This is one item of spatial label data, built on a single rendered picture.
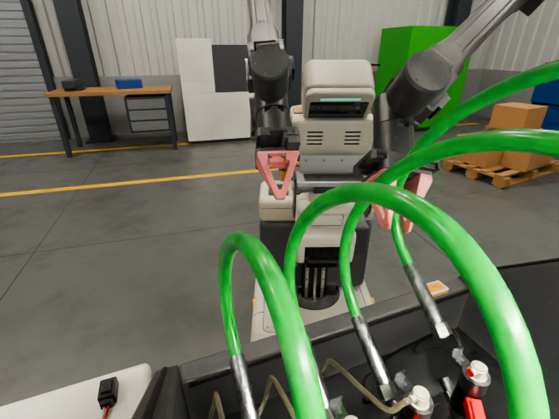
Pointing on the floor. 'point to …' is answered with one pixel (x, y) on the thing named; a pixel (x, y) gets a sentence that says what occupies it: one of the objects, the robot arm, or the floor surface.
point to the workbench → (158, 95)
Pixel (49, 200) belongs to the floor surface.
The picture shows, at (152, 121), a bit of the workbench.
